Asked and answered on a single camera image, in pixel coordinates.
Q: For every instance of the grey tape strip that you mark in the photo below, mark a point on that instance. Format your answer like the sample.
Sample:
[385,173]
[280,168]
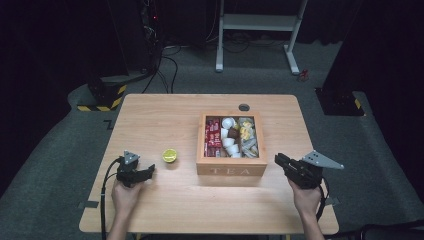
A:
[333,201]
[88,204]

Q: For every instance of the person's left hand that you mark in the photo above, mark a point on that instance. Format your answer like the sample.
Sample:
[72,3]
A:
[126,198]

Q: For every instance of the grey tea bag packet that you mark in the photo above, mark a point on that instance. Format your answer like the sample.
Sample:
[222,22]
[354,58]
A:
[250,146]

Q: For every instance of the dark equipment rack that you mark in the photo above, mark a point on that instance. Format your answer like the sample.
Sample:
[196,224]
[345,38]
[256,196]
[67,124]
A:
[150,33]

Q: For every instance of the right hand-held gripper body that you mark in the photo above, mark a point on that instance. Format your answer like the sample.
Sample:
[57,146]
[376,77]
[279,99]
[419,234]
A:
[308,170]

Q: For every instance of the wooden tea box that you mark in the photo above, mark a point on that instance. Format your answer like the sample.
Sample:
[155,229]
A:
[230,165]

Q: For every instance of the yellow-green round snack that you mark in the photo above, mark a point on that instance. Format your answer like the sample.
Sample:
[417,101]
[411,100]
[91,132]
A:
[169,155]

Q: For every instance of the yellow print clear packet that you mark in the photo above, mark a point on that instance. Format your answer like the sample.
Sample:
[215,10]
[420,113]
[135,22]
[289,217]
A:
[245,134]
[247,124]

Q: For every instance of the brown capsule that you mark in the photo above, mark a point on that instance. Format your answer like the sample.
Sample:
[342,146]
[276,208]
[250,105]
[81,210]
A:
[234,133]

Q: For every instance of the black floor tape mark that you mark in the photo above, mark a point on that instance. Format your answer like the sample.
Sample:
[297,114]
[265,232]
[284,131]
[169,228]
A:
[109,124]

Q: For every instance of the small red object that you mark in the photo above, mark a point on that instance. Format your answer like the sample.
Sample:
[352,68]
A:
[302,76]

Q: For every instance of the row of red sachets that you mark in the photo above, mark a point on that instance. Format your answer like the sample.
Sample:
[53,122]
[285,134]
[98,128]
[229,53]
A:
[212,136]

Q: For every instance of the black stand yellow striped base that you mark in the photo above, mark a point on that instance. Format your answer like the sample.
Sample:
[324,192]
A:
[105,95]

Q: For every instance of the white creamer cup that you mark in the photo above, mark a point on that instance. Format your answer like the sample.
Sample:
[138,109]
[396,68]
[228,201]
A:
[228,142]
[233,150]
[224,133]
[227,123]

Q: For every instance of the white metal stand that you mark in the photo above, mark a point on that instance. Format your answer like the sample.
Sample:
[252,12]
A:
[256,22]

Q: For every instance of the person's right hand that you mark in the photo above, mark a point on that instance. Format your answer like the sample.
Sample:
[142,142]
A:
[306,200]

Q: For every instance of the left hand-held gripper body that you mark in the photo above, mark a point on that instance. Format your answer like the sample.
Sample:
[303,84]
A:
[128,171]

